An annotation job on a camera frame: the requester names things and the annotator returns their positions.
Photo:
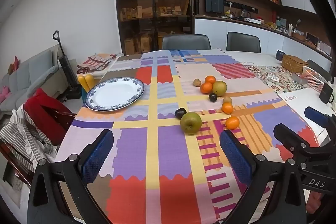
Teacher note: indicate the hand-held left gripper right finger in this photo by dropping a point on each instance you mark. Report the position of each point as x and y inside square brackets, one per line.
[235, 154]

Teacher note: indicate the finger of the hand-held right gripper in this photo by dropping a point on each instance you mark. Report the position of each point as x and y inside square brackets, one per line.
[316, 114]
[294, 141]

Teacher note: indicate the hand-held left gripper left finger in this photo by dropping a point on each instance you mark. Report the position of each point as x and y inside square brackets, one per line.
[97, 153]

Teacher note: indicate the orange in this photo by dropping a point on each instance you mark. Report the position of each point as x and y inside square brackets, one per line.
[206, 88]
[232, 122]
[227, 108]
[210, 79]

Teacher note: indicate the green apple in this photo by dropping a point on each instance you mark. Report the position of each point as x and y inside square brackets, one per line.
[190, 123]

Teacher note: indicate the blue rimmed white plate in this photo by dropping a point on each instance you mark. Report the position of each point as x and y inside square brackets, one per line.
[114, 94]

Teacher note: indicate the black mug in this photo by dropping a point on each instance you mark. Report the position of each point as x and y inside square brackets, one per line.
[326, 92]

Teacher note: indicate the pink plastic basket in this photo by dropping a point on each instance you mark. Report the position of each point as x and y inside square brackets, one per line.
[316, 79]

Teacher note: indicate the small grey box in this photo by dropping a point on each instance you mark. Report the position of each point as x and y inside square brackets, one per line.
[299, 78]

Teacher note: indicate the grey leather chair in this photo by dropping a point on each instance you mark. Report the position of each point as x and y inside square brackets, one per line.
[243, 42]
[186, 41]
[319, 69]

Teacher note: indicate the dark wooden chair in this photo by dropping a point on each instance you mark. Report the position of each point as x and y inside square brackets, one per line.
[63, 120]

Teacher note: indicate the wicker basket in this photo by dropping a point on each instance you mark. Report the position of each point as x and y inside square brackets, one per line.
[294, 64]

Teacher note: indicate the brown kiwi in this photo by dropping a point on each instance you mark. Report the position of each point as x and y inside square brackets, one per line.
[227, 99]
[197, 82]

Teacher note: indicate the floral tile patterned mat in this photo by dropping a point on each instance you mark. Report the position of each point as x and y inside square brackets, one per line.
[273, 77]

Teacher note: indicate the colourful patchwork tablecloth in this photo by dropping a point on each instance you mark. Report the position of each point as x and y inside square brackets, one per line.
[157, 155]

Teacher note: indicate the dark purple plum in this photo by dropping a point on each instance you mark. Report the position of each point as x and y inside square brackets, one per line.
[180, 113]
[213, 97]

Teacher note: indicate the dark blue jar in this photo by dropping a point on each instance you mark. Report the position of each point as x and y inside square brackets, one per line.
[279, 54]

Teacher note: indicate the red cloth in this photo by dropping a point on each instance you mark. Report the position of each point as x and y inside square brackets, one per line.
[43, 108]

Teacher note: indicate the yellow rounded object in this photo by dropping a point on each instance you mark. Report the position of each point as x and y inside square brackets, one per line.
[80, 81]
[89, 81]

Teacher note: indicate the striped grey cloth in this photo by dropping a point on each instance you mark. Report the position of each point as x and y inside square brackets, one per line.
[23, 132]

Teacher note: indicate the black upright vacuum cleaner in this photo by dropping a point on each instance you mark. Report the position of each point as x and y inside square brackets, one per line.
[67, 69]

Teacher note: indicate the folded patterned cloth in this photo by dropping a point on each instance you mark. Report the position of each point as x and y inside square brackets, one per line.
[95, 61]

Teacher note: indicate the grey sofa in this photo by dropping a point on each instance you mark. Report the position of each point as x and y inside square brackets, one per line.
[23, 77]

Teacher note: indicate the black thermos bottle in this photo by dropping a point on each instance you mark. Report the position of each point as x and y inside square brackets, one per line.
[196, 6]

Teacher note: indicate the glass door cabinet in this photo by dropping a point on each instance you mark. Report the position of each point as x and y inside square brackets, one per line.
[152, 8]

